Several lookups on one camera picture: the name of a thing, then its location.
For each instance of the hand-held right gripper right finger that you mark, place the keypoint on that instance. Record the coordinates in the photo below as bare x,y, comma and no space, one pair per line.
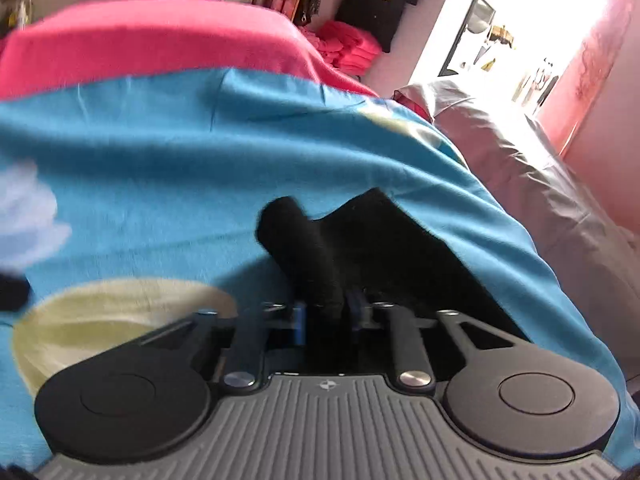
356,315

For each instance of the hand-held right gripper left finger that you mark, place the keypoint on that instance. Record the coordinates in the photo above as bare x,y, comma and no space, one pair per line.
300,325

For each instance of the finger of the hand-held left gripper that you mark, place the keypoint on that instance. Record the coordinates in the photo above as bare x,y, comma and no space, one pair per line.
12,292

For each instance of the black pants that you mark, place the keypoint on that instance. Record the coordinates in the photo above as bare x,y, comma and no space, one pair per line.
390,245

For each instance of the blue printed blanket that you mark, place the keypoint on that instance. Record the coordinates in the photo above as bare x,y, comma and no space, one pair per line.
175,160

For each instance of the grey bed cover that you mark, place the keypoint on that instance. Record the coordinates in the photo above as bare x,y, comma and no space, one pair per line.
540,195

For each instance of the stack of pink towels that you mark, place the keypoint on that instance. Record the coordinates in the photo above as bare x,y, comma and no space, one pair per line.
350,47

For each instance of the pink blanket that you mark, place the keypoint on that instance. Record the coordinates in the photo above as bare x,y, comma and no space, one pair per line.
150,40

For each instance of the black hanging garment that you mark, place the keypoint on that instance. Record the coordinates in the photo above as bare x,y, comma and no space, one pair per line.
370,7

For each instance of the pink curtain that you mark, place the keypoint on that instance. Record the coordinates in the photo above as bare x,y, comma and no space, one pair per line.
595,60

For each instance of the dark door frame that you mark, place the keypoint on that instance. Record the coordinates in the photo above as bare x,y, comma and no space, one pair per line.
462,25

